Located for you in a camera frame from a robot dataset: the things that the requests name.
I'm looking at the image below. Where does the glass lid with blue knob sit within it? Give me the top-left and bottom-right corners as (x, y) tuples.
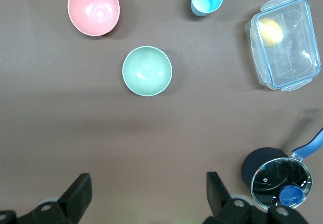
(251, 157), (312, 211)

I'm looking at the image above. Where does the pink bowl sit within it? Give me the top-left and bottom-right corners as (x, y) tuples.
(67, 0), (121, 37)

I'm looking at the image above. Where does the green bowl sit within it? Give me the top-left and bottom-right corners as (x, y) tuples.
(122, 45), (173, 97)

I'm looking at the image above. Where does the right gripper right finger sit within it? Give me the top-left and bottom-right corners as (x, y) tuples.
(203, 171), (271, 224)

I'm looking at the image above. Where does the clear plastic lidded container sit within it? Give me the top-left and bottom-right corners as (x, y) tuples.
(243, 0), (321, 92)

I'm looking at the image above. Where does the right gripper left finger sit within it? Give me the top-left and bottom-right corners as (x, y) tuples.
(16, 173), (93, 224)

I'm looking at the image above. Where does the black pot with blue handle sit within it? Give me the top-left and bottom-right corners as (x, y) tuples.
(241, 127), (323, 211)

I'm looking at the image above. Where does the yellow lemon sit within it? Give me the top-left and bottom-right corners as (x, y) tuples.
(257, 18), (283, 48)

